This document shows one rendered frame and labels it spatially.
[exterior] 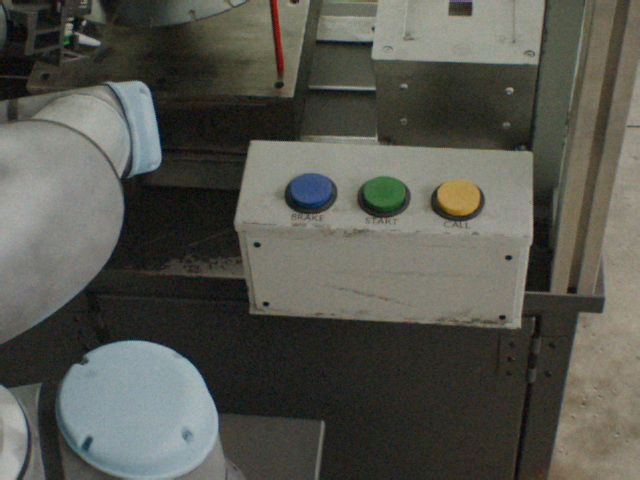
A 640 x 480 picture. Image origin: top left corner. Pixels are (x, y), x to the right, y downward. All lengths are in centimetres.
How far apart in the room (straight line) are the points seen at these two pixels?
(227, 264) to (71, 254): 71
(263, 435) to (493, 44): 47
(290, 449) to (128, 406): 27
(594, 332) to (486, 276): 101
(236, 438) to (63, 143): 60
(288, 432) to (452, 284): 21
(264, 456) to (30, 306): 61
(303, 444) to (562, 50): 45
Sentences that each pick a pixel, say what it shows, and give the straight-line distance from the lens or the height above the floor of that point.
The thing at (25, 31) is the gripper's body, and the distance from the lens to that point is 108.
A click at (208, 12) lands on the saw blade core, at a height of 95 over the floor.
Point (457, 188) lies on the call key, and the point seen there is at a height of 91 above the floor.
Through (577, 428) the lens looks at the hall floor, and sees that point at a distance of 208.
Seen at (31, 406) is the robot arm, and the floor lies 97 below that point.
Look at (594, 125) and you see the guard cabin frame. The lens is 110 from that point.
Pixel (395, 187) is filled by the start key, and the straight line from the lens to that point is 116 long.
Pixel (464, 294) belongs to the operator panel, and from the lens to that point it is 121.
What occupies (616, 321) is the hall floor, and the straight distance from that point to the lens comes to 221.
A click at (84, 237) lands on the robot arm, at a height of 131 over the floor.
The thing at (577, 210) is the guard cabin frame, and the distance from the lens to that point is 119.
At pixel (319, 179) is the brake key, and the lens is 117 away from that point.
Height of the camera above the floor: 177
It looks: 50 degrees down
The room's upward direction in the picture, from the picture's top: 5 degrees counter-clockwise
